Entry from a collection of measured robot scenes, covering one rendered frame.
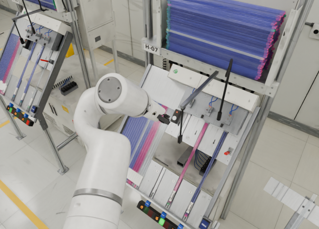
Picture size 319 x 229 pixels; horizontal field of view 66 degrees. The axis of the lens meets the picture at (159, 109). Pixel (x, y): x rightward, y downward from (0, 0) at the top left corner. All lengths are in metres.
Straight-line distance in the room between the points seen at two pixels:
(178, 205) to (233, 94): 0.65
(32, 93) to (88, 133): 1.67
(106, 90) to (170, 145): 1.30
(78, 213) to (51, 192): 2.07
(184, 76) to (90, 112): 0.81
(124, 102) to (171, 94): 0.90
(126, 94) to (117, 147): 0.12
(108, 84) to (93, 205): 0.26
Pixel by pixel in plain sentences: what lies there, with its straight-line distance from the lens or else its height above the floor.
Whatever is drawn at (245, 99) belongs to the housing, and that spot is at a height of 1.27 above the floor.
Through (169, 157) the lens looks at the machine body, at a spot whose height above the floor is 0.62.
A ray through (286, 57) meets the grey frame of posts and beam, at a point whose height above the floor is 1.50.
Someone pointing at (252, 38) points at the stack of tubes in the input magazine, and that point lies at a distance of 1.10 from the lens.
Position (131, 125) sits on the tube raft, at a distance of 1.51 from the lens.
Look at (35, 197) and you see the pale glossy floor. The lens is 2.53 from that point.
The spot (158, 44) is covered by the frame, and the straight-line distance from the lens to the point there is 1.34.
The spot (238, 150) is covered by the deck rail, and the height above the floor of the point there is 1.05.
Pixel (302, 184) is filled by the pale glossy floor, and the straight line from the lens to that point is 2.70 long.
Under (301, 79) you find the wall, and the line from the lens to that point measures 2.85.
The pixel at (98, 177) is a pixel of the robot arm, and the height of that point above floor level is 1.64.
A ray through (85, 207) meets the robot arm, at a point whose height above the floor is 1.63.
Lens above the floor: 2.01
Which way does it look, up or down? 42 degrees down
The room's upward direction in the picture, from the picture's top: straight up
